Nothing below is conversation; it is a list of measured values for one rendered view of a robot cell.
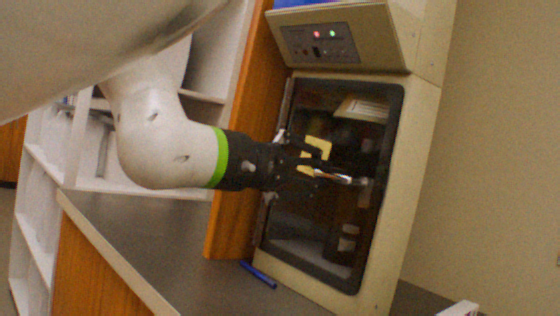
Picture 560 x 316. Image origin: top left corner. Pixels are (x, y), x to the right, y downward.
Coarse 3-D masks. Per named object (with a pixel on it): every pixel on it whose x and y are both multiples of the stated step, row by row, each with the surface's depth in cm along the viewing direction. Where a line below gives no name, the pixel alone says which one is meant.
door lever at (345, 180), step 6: (318, 174) 80; (324, 174) 79; (330, 174) 78; (336, 174) 77; (330, 180) 78; (336, 180) 77; (342, 180) 76; (348, 180) 75; (354, 180) 76; (360, 180) 78; (366, 180) 78; (360, 186) 79; (366, 186) 78
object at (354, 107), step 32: (320, 96) 89; (352, 96) 83; (384, 96) 77; (288, 128) 96; (320, 128) 88; (352, 128) 82; (384, 128) 76; (352, 160) 81; (384, 160) 76; (320, 192) 86; (352, 192) 80; (288, 224) 92; (320, 224) 85; (352, 224) 79; (288, 256) 91; (320, 256) 84; (352, 256) 78; (352, 288) 77
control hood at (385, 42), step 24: (360, 0) 71; (384, 0) 67; (288, 24) 87; (360, 24) 73; (384, 24) 70; (408, 24) 71; (360, 48) 77; (384, 48) 73; (408, 48) 72; (408, 72) 74
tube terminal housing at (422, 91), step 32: (416, 0) 75; (448, 0) 78; (448, 32) 80; (416, 64) 75; (416, 96) 76; (416, 128) 78; (416, 160) 80; (416, 192) 82; (384, 224) 77; (256, 256) 100; (384, 256) 79; (320, 288) 84; (384, 288) 81
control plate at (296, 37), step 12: (312, 24) 82; (324, 24) 79; (336, 24) 77; (288, 36) 89; (300, 36) 87; (312, 36) 84; (324, 36) 82; (336, 36) 79; (348, 36) 77; (288, 48) 92; (300, 48) 89; (324, 48) 84; (336, 48) 81; (348, 48) 79; (300, 60) 92; (312, 60) 89; (324, 60) 86; (336, 60) 84; (348, 60) 81; (360, 60) 79
